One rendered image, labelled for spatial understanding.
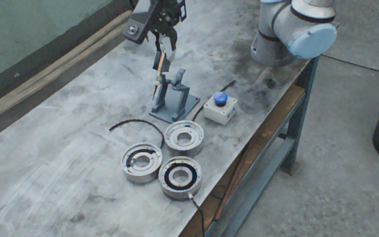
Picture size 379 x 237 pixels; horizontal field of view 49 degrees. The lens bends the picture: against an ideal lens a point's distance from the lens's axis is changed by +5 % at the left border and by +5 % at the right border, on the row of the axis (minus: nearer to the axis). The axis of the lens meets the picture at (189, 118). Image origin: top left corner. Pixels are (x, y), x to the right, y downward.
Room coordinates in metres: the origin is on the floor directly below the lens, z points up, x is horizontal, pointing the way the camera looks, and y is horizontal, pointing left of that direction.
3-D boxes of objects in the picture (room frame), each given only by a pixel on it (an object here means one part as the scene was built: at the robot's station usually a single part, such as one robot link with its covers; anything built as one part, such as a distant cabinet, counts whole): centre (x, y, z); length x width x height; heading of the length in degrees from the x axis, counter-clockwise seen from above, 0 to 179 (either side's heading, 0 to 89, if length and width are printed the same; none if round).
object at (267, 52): (1.06, -0.30, 0.85); 0.15 x 0.15 x 0.10
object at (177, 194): (0.56, 0.03, 0.82); 0.10 x 0.10 x 0.04
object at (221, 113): (0.80, -0.09, 0.82); 0.08 x 0.07 x 0.05; 142
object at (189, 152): (0.69, 0.02, 0.82); 0.10 x 0.10 x 0.04
